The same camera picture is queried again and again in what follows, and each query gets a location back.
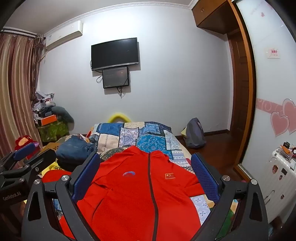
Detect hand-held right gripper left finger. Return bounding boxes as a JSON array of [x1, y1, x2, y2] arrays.
[[21, 152, 102, 241]]

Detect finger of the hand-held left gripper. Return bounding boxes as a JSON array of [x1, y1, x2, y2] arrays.
[[20, 148, 58, 180], [0, 143, 36, 172]]

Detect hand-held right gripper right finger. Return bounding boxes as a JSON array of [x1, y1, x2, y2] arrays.
[[191, 152, 270, 241]]

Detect red zip jacket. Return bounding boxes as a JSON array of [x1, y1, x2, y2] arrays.
[[42, 146, 206, 241]]

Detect red plush toy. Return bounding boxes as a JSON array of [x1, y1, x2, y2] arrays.
[[14, 136, 40, 151]]

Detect yellow printed cloth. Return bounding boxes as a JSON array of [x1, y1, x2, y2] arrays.
[[38, 162, 61, 180]]

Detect blue jeans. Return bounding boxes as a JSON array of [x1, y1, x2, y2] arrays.
[[56, 134, 97, 161]]

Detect orange box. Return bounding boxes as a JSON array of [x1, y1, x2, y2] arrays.
[[37, 114, 58, 126]]

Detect grey backpack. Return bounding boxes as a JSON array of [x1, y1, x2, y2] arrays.
[[186, 118, 207, 149]]

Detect dark grey garment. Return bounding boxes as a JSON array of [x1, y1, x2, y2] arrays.
[[52, 106, 74, 124]]

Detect pile of papers and clutter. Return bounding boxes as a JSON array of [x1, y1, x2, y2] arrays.
[[32, 91, 55, 121]]

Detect brown striped curtain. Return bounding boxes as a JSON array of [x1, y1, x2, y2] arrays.
[[0, 32, 45, 160]]

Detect blue patchwork quilt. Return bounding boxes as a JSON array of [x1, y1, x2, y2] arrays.
[[88, 120, 219, 225]]

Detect white hard suitcase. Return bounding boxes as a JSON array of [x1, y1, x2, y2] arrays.
[[264, 148, 296, 223]]

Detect wooden room door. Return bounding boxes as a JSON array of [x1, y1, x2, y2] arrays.
[[228, 29, 252, 138]]

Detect pink heart sticker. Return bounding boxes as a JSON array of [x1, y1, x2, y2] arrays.
[[270, 98, 296, 137]]

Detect white sliding wardrobe door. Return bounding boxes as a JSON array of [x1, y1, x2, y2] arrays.
[[233, 0, 296, 182]]

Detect white air conditioner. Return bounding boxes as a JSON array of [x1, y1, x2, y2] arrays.
[[45, 20, 83, 50]]

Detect white paper note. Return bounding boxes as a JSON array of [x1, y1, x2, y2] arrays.
[[265, 47, 281, 59]]

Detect wooden overhead cabinet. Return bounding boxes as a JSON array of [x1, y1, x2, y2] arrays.
[[191, 0, 237, 35]]

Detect yellow foam ring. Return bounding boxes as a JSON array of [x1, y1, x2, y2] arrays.
[[109, 113, 131, 123]]

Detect small black wall monitor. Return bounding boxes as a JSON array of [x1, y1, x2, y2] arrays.
[[102, 66, 130, 89]]

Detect black wall television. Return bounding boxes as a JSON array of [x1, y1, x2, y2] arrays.
[[91, 37, 140, 71]]

